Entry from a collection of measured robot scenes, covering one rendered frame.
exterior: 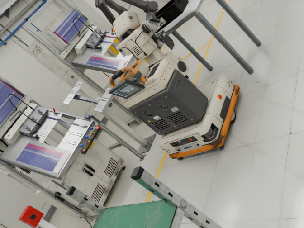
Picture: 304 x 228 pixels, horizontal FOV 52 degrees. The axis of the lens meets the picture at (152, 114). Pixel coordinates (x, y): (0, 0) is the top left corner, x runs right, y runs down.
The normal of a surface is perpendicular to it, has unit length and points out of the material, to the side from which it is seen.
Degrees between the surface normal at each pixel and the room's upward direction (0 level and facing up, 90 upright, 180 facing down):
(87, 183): 90
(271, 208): 0
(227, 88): 90
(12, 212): 90
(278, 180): 0
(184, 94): 90
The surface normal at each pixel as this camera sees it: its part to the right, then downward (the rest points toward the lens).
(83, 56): -0.09, -0.64
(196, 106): 0.59, -0.27
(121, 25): -0.76, 0.14
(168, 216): -0.72, -0.61
